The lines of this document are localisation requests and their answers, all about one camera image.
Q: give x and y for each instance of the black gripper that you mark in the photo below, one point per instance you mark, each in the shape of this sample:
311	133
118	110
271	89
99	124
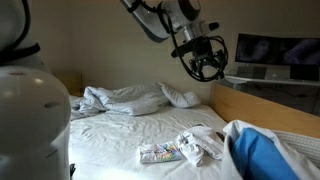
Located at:
203	55

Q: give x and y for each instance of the white rainbow print shirt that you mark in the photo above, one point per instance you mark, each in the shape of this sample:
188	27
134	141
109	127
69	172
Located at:
158	153

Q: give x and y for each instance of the white shirt with blue lining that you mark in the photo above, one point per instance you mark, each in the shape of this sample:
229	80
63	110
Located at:
255	153

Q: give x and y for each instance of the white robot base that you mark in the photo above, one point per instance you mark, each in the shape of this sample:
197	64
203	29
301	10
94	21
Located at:
34	105

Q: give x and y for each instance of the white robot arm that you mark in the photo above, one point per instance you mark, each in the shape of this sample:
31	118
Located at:
178	19

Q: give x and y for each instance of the wooden bed footboard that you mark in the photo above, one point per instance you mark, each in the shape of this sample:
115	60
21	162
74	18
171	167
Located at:
232	104

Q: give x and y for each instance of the white bed sheet mattress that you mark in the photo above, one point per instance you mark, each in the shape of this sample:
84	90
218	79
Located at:
105	146

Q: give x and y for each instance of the white desk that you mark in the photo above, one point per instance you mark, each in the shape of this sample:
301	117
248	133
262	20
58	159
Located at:
242	80

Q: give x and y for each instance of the white pillow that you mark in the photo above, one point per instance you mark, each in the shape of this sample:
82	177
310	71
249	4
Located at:
179	99

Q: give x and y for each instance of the black computer monitor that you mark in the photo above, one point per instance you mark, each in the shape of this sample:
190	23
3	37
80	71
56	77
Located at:
277	50

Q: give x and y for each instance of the white crumpled duvet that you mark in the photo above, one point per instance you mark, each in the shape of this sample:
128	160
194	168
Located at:
133	101

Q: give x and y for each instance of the white rope laundry hamper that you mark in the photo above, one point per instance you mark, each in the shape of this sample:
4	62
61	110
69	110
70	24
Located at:
306	145

